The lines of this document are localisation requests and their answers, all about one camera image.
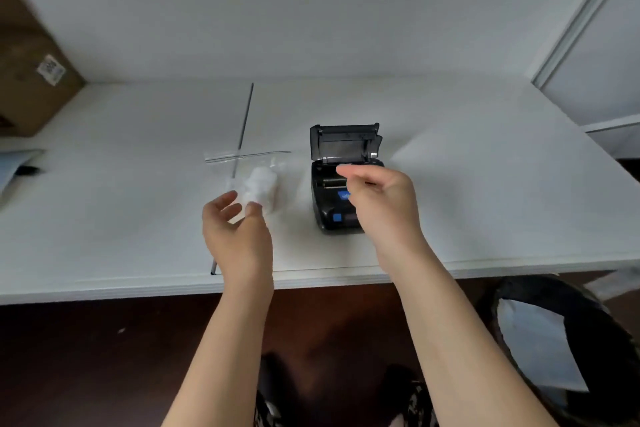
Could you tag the person's left hand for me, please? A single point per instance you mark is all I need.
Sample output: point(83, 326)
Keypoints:
point(242, 246)

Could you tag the blue notebook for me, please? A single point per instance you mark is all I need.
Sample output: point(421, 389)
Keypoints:
point(12, 164)

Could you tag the white cabinet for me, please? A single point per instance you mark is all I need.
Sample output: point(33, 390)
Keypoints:
point(600, 56)

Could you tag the white table leg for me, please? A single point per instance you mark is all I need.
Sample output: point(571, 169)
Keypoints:
point(612, 284)

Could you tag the brown cardboard box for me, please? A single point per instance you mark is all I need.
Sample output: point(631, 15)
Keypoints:
point(25, 106)

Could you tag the clear zip plastic bag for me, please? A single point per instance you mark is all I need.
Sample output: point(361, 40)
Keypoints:
point(287, 176)

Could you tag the black printer with blue buttons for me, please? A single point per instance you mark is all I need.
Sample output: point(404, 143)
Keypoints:
point(345, 141)

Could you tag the person's right forearm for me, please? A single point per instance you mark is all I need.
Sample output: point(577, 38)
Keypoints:
point(460, 356)

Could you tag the person's right hand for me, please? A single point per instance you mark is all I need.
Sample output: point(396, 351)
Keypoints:
point(387, 216)

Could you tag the person's right patterned shoe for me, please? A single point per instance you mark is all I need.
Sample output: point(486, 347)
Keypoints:
point(415, 401)

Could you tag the white sticker label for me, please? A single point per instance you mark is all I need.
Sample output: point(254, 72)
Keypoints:
point(51, 70)

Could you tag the white paper roll red labels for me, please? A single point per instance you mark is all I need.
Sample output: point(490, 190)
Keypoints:
point(262, 186)

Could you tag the person's patterned shoe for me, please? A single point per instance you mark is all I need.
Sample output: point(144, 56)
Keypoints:
point(272, 391)
point(415, 401)

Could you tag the person's left patterned shoe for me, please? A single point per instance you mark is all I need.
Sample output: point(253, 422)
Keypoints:
point(272, 391)

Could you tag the person's left forearm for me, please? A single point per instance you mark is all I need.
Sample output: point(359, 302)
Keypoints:
point(225, 366)

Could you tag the black trash bin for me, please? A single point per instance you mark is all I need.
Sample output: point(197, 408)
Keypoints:
point(610, 341)

